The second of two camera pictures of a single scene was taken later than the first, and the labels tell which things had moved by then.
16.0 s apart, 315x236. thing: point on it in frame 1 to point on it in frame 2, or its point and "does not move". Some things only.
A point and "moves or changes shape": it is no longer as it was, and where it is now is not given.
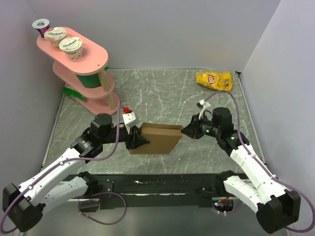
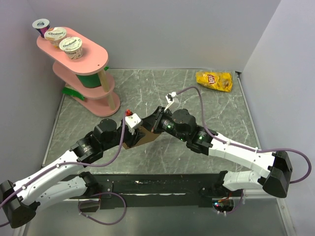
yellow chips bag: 216,80 does not move
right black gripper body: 206,127 to 163,122
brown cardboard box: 163,138 moves or changes shape
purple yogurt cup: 42,25 does not move
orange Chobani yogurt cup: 54,35 does not move
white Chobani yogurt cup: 73,46 does not move
